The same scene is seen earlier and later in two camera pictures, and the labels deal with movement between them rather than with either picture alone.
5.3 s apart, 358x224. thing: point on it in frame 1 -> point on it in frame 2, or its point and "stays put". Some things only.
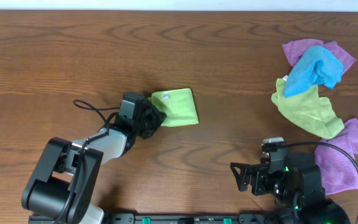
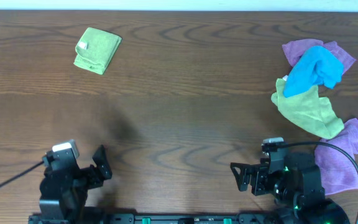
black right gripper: (258, 178) stays put
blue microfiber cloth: (317, 66) stays put
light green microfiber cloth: (179, 106) -> (95, 48)
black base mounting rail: (173, 218) stays put
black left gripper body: (153, 116) -> (91, 175)
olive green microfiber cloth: (309, 109) stays put
